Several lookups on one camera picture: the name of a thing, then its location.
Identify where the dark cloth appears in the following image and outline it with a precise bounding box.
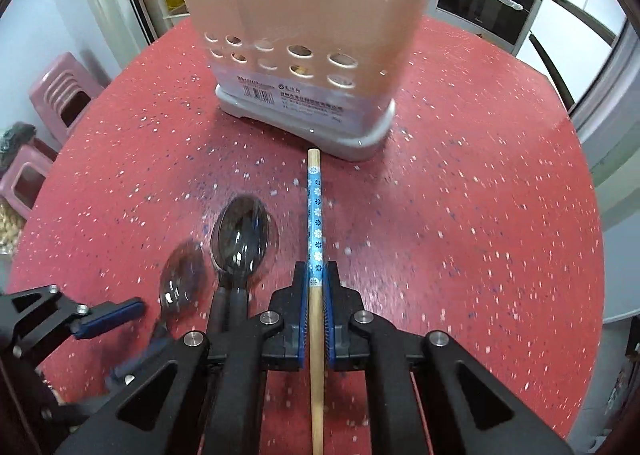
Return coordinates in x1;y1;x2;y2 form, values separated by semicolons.
0;121;38;168

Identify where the blue floral wooden chopstick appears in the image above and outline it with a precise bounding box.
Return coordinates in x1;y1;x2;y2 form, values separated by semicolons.
306;148;326;455

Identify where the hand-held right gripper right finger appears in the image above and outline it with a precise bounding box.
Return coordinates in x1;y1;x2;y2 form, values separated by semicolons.
322;261;573;455

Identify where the small dark translucent spoon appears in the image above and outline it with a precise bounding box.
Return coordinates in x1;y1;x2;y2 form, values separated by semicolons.
150;240;206;351

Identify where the white refrigerator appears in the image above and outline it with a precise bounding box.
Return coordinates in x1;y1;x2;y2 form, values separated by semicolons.
545;0;631;61

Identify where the large dark translucent spoon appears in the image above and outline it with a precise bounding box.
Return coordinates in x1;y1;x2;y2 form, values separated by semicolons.
209;194;279;336

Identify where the beige plastic utensil holder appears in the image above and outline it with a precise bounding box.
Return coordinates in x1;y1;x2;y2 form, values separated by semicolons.
177;0;436;160

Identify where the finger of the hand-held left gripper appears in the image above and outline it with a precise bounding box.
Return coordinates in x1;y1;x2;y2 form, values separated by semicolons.
0;284;147;363
45;332;173;428

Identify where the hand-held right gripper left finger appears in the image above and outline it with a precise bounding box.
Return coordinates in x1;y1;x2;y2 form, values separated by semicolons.
57;261;309;455

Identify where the pink plastic stool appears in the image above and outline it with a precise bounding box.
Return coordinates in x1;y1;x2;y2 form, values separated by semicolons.
0;144;58;216
27;52;108;146

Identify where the bag of tan produce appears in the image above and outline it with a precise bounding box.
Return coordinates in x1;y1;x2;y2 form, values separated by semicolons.
0;200;27;256

